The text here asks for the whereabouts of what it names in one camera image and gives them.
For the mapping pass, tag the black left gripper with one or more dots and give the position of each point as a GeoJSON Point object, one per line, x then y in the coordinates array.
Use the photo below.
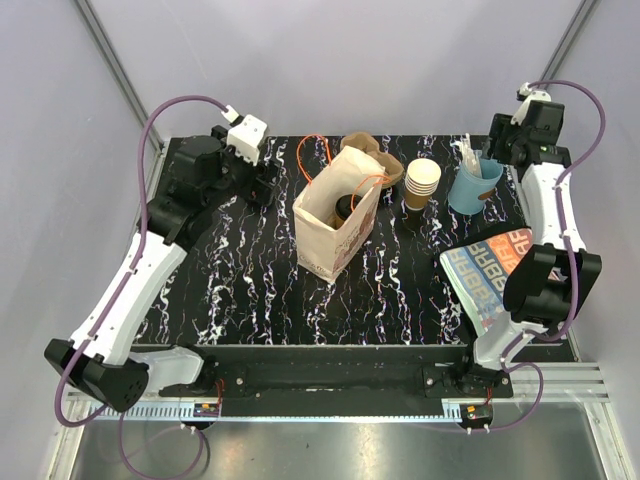
{"type": "Point", "coordinates": [256, 189]}

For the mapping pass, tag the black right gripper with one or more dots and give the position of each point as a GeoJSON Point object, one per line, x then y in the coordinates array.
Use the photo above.
{"type": "Point", "coordinates": [500, 126]}

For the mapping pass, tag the pulp cup carrier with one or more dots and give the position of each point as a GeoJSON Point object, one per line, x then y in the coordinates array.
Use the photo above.
{"type": "Point", "coordinates": [369, 145]}

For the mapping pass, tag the single black cup lid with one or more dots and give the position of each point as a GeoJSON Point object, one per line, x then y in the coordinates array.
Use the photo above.
{"type": "Point", "coordinates": [345, 203]}

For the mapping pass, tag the single brown paper cup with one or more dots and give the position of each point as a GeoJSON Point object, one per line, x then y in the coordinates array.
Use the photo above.
{"type": "Point", "coordinates": [339, 218]}

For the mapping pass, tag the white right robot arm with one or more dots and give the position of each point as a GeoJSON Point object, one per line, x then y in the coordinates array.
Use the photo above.
{"type": "Point", "coordinates": [546, 290]}

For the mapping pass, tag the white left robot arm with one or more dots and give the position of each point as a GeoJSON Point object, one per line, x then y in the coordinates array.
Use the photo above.
{"type": "Point", "coordinates": [97, 359]}

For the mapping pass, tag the wrapped stirrers in holder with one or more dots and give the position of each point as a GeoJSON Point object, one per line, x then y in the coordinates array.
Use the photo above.
{"type": "Point", "coordinates": [469, 157]}

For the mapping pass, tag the blue cup holder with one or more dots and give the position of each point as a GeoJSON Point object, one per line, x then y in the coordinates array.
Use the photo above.
{"type": "Point", "coordinates": [470, 192]}

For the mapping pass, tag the stack of paper cups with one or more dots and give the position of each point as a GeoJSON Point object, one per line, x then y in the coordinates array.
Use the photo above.
{"type": "Point", "coordinates": [421, 181]}

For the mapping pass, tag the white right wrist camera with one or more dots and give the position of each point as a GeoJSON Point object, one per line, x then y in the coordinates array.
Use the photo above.
{"type": "Point", "coordinates": [527, 94]}

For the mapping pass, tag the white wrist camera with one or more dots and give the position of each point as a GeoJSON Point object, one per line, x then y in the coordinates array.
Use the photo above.
{"type": "Point", "coordinates": [527, 94]}
{"type": "Point", "coordinates": [246, 135]}

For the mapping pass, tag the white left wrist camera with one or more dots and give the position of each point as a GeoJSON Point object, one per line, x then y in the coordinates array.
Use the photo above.
{"type": "Point", "coordinates": [246, 135]}

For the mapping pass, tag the aluminium frame post right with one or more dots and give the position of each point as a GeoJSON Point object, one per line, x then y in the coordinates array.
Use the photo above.
{"type": "Point", "coordinates": [575, 27]}

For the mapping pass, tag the aluminium frame post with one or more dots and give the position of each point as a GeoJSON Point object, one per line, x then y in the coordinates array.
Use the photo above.
{"type": "Point", "coordinates": [107, 51]}
{"type": "Point", "coordinates": [575, 27]}

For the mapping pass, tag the aluminium frame post left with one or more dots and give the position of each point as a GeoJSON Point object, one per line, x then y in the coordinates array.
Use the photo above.
{"type": "Point", "coordinates": [107, 51]}

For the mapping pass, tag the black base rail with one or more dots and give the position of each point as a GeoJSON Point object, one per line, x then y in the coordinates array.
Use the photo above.
{"type": "Point", "coordinates": [340, 382]}

